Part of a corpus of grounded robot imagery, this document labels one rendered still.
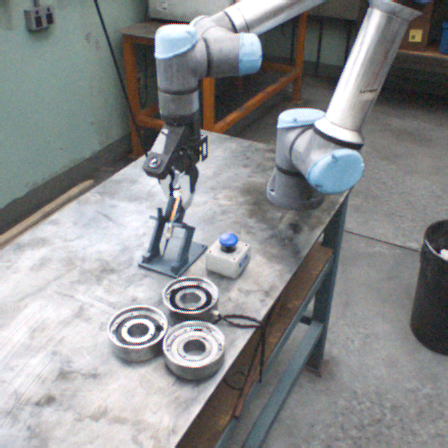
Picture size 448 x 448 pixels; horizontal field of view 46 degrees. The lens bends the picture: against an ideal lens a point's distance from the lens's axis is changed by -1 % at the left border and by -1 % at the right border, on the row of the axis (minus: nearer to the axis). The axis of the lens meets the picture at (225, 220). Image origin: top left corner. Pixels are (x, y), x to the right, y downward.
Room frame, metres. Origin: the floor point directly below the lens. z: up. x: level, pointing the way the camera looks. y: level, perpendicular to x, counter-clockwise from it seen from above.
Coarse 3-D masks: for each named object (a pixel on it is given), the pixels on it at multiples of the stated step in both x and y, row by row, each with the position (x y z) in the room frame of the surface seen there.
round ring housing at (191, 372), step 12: (180, 324) 0.68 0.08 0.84; (192, 324) 0.68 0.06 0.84; (204, 324) 0.68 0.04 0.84; (168, 336) 0.65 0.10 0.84; (192, 336) 0.66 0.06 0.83; (216, 336) 0.66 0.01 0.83; (168, 348) 0.63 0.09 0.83; (180, 348) 0.63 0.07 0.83; (192, 348) 0.65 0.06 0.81; (204, 348) 0.64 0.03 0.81; (168, 360) 0.60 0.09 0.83; (192, 360) 0.60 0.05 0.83; (216, 360) 0.60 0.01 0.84; (180, 372) 0.59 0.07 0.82; (192, 372) 0.58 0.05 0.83; (204, 372) 0.58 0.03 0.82
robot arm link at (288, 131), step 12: (300, 108) 1.24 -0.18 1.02; (288, 120) 1.16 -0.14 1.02; (300, 120) 1.14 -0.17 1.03; (312, 120) 1.14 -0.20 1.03; (288, 132) 1.15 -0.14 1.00; (300, 132) 1.13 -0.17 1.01; (276, 144) 1.20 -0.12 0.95; (288, 144) 1.13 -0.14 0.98; (276, 156) 1.19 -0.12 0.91; (288, 156) 1.13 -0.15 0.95; (288, 168) 1.15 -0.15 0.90
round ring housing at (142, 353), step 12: (120, 312) 0.70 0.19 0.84; (132, 312) 0.72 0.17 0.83; (144, 312) 0.72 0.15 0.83; (156, 312) 0.71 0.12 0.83; (108, 324) 0.67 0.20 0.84; (132, 324) 0.69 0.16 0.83; (144, 324) 0.69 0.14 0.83; (120, 348) 0.62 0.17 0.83; (132, 348) 0.62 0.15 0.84; (144, 348) 0.62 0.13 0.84; (156, 348) 0.63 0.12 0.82; (132, 360) 0.63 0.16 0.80; (144, 360) 0.63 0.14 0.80
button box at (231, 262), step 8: (216, 248) 0.90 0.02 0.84; (224, 248) 0.89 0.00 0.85; (232, 248) 0.89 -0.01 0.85; (240, 248) 0.90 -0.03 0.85; (248, 248) 0.90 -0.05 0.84; (208, 256) 0.88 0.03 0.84; (216, 256) 0.87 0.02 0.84; (224, 256) 0.87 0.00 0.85; (232, 256) 0.87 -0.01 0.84; (240, 256) 0.87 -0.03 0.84; (248, 256) 0.90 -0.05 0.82; (208, 264) 0.88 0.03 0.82; (216, 264) 0.87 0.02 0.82; (224, 264) 0.86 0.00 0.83; (232, 264) 0.85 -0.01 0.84; (240, 264) 0.87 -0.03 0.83; (216, 272) 0.87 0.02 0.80; (224, 272) 0.86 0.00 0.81; (232, 272) 0.85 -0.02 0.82; (240, 272) 0.87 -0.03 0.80
